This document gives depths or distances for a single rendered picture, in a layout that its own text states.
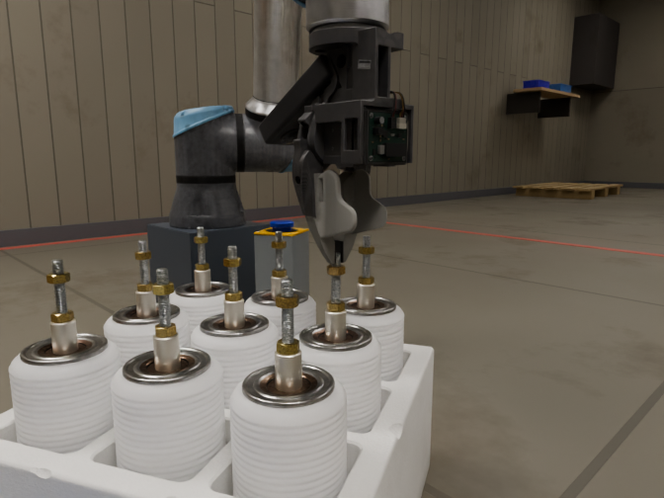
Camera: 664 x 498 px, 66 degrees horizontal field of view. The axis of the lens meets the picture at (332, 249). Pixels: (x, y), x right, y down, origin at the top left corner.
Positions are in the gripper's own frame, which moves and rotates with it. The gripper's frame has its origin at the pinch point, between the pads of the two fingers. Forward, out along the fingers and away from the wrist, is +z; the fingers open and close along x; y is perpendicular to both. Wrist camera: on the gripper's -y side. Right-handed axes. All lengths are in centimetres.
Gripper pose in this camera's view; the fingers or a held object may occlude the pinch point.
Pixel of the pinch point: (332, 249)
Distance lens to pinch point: 51.3
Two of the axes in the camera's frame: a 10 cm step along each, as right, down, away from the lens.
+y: 6.9, 1.3, -7.2
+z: 0.0, 9.8, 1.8
